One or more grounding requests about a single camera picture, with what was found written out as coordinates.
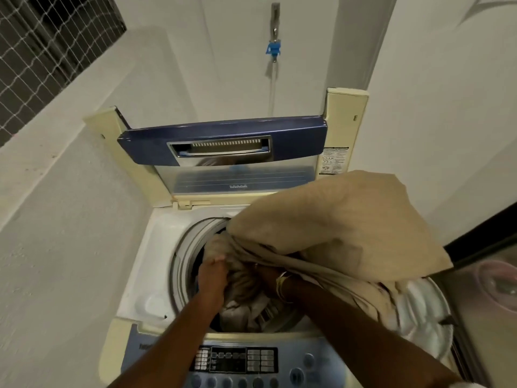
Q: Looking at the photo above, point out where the white window safety net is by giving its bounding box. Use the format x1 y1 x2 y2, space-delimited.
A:
0 0 127 148

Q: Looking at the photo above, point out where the black framed glass door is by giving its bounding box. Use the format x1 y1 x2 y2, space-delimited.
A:
438 212 517 388

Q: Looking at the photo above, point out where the white inlet hose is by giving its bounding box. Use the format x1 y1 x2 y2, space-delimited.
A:
267 62 280 117

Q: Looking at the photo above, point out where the pink plastic basin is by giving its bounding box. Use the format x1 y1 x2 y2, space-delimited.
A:
474 258 517 311

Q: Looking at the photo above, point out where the beige bedsheet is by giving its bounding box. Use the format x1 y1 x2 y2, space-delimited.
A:
204 170 454 332

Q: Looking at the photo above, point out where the person's left hand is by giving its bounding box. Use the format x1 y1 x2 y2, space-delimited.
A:
197 255 229 303

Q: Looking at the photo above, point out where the gold bracelet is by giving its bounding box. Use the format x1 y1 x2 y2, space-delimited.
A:
276 272 294 300

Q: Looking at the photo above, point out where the blue cream washing machine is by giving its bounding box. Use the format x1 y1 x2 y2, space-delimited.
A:
82 87 371 388

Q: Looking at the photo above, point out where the white round laundry hamper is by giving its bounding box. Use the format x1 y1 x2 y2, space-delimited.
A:
397 276 457 360

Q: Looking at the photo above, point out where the person's right forearm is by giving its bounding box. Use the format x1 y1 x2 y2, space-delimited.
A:
282 276 465 388

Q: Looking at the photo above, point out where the person's right hand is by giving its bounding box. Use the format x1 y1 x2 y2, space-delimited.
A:
254 264 291 295

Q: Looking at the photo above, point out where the metal wall tap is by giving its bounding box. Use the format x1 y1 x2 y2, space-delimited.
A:
270 2 282 41

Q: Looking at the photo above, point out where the person's left forearm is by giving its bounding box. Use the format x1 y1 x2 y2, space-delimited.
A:
107 294 227 388

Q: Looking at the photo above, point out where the white paper sheet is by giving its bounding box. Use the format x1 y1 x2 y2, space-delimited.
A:
458 0 517 27

